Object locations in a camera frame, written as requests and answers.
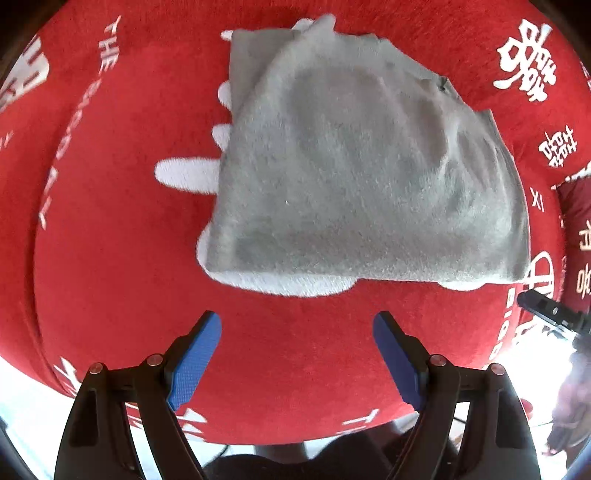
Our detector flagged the red printed pillow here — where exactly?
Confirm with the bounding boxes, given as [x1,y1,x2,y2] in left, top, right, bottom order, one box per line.
[553,178,591,317]

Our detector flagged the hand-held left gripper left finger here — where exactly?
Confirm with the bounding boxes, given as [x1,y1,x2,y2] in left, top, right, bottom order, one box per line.
[54,311,222,480]

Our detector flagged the person's right hand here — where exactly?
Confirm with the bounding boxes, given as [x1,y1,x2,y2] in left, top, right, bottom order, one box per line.
[547,351,591,457]

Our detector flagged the grey sweater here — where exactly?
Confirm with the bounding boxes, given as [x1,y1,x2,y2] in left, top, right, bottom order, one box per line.
[198,14,531,283]

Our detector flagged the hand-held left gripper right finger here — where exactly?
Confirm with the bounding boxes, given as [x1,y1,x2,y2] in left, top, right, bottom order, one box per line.
[373,311,541,480]

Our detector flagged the red printed blanket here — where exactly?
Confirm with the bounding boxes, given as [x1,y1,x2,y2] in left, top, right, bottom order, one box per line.
[0,0,591,446]

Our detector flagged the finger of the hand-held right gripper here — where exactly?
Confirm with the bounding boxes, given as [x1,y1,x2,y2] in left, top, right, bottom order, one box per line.
[517,291,591,337]

